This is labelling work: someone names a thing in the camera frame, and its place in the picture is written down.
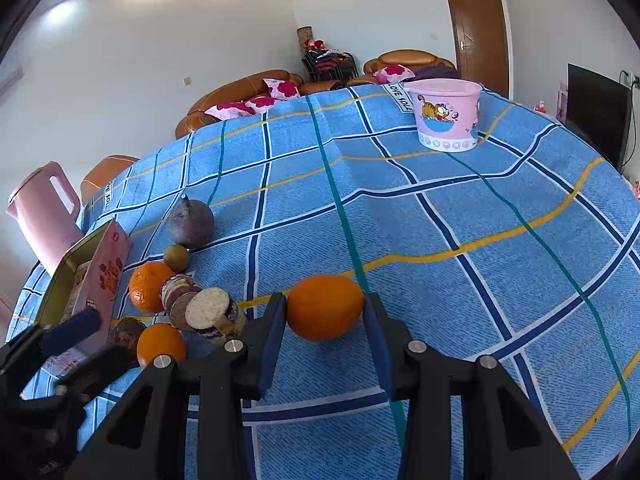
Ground pink floral cushion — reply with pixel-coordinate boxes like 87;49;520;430
244;95;288;113
374;65;416;85
264;78;301;100
205;101;257;121

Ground orange leather seat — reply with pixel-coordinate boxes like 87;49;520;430
80;155;140;205

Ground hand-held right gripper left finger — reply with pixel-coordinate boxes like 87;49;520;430
65;292;288;480

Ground purple round fruit with stem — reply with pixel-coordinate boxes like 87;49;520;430
169;194;216;250

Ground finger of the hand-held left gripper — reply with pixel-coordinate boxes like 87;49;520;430
0;308;102;391
55;345;134;402

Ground stack of dark chairs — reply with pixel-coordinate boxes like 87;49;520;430
301;50;357;82

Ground blue checked blanket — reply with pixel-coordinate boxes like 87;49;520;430
7;82;640;480

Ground pink cartoon bucket with lid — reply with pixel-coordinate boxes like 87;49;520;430
402;78;483;153

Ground black television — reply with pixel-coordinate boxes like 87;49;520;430
565;63;632;171

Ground pink kettle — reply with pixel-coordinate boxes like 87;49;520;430
6;161;86;277

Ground brown leather armchair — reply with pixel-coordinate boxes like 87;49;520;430
363;49;457;86

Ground brown wooden door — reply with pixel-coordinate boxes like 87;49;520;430
444;0;510;100

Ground olive green round fruit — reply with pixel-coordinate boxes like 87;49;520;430
163;244;191;273

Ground long brown leather sofa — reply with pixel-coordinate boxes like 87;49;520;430
175;70;346;140

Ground orange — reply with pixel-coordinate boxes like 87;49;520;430
129;261;176;315
136;323;187;370
286;275;365;342

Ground brown round fruit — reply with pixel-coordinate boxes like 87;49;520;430
109;316;147;367

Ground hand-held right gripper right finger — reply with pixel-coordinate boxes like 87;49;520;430
362;292;583;480

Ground purple cloth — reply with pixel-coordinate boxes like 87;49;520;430
412;63;461;81

